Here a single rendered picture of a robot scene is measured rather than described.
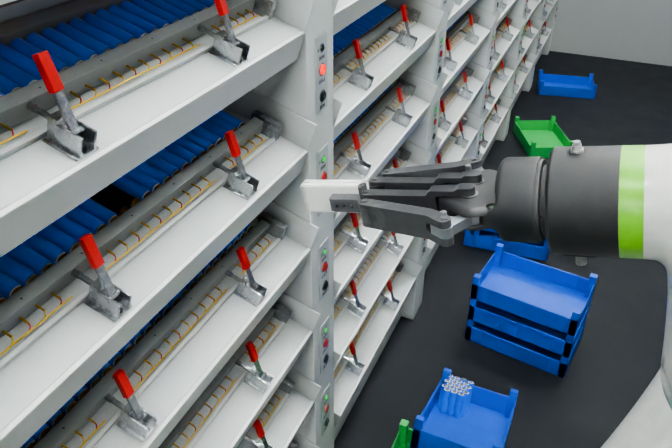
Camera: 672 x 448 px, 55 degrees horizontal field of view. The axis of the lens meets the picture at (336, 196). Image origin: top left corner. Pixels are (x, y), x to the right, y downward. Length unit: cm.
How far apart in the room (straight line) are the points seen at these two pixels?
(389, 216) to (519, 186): 12
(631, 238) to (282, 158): 58
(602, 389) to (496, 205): 149
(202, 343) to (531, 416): 114
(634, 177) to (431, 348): 152
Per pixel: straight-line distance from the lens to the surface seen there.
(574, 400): 196
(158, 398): 88
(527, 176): 55
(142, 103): 70
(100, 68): 71
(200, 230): 83
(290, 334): 121
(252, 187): 87
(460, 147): 231
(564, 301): 200
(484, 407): 187
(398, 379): 190
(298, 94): 98
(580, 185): 53
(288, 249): 110
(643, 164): 54
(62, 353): 70
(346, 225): 145
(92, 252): 69
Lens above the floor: 139
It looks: 31 degrees down
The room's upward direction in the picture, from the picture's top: straight up
